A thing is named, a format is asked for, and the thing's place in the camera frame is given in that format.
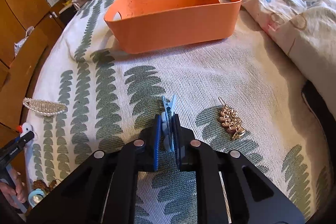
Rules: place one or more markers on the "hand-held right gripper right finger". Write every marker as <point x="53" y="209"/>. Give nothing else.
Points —
<point x="177" y="145"/>

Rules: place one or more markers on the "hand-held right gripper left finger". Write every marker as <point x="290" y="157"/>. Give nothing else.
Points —
<point x="156" y="144"/>

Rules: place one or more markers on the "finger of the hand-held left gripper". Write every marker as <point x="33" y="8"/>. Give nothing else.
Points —
<point x="26" y="137"/>

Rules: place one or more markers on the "white swan plush clip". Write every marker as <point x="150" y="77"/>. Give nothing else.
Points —
<point x="22" y="129"/>

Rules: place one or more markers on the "light blue hair clip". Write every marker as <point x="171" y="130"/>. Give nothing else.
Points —
<point x="167" y="108"/>

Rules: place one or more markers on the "orange plastic basket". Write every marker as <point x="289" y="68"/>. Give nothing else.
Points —
<point x="170" y="27"/>

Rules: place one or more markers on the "person's left hand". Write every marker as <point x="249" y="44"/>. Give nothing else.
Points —
<point x="11" y="193"/>

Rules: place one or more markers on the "pearl hair clip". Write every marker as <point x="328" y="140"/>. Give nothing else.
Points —
<point x="34" y="104"/>

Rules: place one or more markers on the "gold rhinestone hair clip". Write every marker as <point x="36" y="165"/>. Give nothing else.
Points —
<point x="231" y="120"/>

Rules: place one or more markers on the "green leaf patterned bedspread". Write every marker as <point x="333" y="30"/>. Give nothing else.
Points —
<point x="215" y="74"/>

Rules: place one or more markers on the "crumpled plastic bag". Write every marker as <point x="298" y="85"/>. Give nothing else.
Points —
<point x="24" y="39"/>

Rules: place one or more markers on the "wooden wardrobe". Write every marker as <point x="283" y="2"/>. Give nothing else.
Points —
<point x="23" y="3"/>

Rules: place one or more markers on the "cream printed quilt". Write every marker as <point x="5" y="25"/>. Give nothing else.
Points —
<point x="309" y="37"/>

